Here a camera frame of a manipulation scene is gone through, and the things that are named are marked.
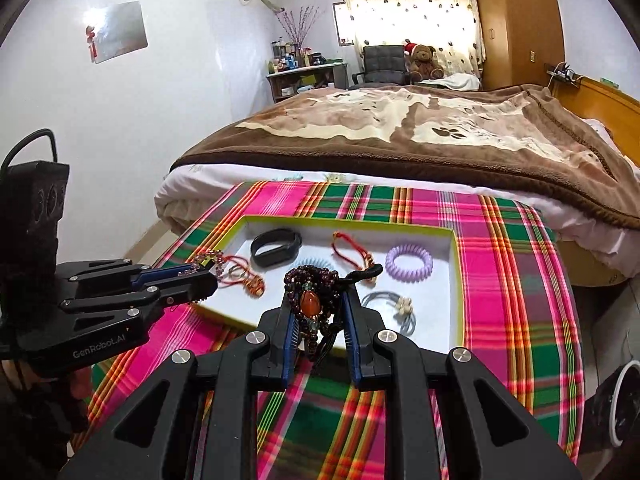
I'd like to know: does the grey hair tie white flower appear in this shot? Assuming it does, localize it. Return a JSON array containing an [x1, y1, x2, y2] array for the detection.
[[361, 290, 416, 337]]

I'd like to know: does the red cord bracelet with rings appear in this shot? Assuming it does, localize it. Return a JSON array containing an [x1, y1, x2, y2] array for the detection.
[[217, 253, 267, 299]]

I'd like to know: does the dark bead necklace orange stone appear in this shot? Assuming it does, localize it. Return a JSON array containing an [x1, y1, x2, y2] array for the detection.
[[284, 263, 383, 363]]

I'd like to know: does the red cord bracelet gold knot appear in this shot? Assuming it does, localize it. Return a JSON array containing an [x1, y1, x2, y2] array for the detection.
[[331, 231, 375, 271]]

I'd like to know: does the purple spiral hair tie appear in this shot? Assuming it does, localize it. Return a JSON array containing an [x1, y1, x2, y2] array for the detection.
[[384, 242, 435, 283]]

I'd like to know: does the light blue spiral hair tie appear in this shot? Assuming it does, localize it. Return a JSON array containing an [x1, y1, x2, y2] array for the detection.
[[294, 257, 338, 272]]

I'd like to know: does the black wristband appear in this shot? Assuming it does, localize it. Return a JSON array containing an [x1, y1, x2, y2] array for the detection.
[[250, 228, 303, 269]]

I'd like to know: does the green white shallow tray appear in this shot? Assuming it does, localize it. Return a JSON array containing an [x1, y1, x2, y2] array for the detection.
[[198, 216, 464, 353]]

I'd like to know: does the wooden desk shelf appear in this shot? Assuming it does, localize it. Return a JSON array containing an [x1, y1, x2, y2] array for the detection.
[[267, 63, 348, 103]]

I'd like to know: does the white bed sheet mattress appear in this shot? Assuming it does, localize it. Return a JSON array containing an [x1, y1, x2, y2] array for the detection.
[[154, 164, 639, 278]]

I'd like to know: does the brown patterned blanket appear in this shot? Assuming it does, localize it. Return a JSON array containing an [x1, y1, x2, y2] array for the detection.
[[178, 84, 639, 230]]

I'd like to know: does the dark grey chair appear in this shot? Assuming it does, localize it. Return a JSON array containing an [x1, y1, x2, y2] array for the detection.
[[352, 44, 410, 89]]

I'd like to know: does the white pillow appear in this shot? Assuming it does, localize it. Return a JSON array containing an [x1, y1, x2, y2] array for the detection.
[[418, 73, 482, 91]]

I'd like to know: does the black white waste bin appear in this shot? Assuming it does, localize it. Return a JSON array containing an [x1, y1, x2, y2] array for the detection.
[[580, 360, 639, 453]]

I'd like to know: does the brown teddy bear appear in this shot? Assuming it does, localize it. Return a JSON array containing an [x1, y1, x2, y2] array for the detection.
[[405, 40, 445, 82]]

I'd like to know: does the purple branch decoration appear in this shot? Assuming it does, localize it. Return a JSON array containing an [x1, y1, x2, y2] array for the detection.
[[276, 6, 320, 49]]

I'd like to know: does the patterned window curtain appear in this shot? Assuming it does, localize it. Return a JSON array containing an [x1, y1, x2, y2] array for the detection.
[[344, 0, 486, 77]]

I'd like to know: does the wooden headboard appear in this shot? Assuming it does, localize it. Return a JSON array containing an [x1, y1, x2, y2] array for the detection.
[[551, 77, 640, 165]]

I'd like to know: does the wooden wardrobe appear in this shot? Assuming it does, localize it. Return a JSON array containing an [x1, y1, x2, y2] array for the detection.
[[477, 0, 565, 90]]

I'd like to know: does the silver wall poster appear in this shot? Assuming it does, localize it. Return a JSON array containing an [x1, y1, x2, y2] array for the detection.
[[85, 1, 148, 64]]

